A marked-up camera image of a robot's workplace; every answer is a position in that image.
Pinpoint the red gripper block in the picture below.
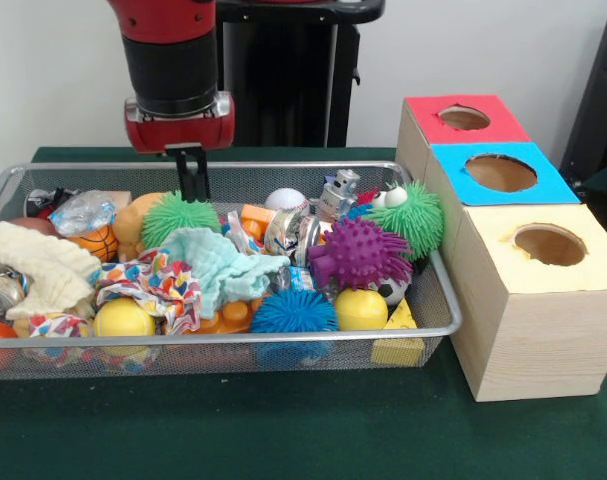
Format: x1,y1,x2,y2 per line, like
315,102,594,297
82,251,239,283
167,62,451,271
123,92,237,202

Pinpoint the plain green spiky ball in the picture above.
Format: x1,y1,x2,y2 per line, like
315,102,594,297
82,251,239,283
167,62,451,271
141,189,223,250

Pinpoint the tan plush bear toy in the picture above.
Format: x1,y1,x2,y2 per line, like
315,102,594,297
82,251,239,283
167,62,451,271
112,203,147,262

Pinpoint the green spiky ball with eyes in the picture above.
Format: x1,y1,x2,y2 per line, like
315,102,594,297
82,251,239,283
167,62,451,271
367,180,445,261

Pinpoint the shallow clear mesh bin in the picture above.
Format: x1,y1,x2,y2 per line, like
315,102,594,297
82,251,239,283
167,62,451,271
0,159,464,384

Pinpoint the wooden box with three holes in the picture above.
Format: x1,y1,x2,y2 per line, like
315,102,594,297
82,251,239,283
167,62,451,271
396,93,607,402

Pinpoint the light blue cloth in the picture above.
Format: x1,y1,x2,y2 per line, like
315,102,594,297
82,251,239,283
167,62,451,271
160,227,292,319

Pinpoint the crushed silver drink can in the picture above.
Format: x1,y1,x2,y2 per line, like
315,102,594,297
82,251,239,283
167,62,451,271
263,208,323,266

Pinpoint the colourful patterned cloth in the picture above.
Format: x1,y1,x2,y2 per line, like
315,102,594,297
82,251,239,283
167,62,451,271
92,249,204,336

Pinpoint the silver toy robot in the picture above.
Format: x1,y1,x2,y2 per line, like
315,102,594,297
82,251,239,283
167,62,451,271
316,169,362,222

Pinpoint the yellow ball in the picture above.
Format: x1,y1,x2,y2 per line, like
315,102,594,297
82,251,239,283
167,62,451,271
92,298,158,339

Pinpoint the blue spiky ball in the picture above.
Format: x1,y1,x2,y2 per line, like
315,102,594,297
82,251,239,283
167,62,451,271
250,289,340,334

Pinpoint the cream white cloth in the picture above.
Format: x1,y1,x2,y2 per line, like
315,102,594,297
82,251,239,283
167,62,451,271
0,221,102,321

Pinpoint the purple spiky toy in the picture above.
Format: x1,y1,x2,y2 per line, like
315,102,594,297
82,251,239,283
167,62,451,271
307,217,414,291

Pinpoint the black chair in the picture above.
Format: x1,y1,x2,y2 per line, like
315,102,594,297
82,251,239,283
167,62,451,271
557,8,607,189

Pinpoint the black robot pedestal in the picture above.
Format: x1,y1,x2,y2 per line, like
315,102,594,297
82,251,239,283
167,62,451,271
215,0,387,149

